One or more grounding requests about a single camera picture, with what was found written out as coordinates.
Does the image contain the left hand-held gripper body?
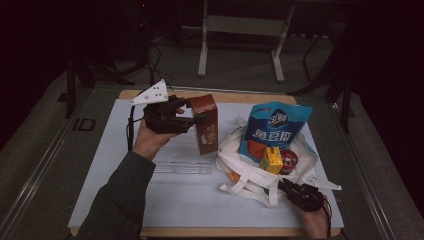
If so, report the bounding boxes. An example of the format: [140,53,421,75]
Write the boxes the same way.
[129,78,178,135]

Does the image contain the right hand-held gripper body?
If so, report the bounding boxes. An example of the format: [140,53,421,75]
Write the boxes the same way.
[287,175,343,213]

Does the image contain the brown drink carton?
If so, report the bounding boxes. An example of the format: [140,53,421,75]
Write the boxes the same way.
[186,94,220,156]

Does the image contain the yellow juice carton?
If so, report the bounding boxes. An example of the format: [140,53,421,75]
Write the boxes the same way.
[259,146,285,176]

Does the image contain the clear plastic box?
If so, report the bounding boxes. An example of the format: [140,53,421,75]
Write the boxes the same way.
[151,132,216,176]

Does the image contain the white tote bag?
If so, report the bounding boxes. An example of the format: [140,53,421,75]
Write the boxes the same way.
[215,114,320,210]

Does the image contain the blue snack pouch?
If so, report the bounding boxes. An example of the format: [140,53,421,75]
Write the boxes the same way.
[237,101,314,165]

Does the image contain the person's left hand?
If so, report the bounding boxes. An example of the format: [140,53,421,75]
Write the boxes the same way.
[132,119,178,162]

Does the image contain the person's right hand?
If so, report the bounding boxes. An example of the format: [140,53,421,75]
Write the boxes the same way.
[298,207,330,240]

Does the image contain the white table mat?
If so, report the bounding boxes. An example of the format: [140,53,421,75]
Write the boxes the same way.
[67,98,345,230]

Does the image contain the black metal stand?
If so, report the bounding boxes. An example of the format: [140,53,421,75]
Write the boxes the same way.
[64,49,136,120]

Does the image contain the white metal stand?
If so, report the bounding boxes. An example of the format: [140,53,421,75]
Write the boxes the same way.
[197,0,296,84]

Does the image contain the dark metal stand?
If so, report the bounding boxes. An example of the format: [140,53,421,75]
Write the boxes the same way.
[287,33,355,135]

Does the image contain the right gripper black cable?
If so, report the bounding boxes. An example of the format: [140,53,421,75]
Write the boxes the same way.
[321,196,334,240]

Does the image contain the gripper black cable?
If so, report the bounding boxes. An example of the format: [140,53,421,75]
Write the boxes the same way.
[126,87,150,153]
[321,196,334,240]

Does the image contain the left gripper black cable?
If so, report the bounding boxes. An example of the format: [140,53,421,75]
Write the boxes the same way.
[126,87,150,153]

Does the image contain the black floor cables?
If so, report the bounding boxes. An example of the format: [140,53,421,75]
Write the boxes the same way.
[145,42,175,92]

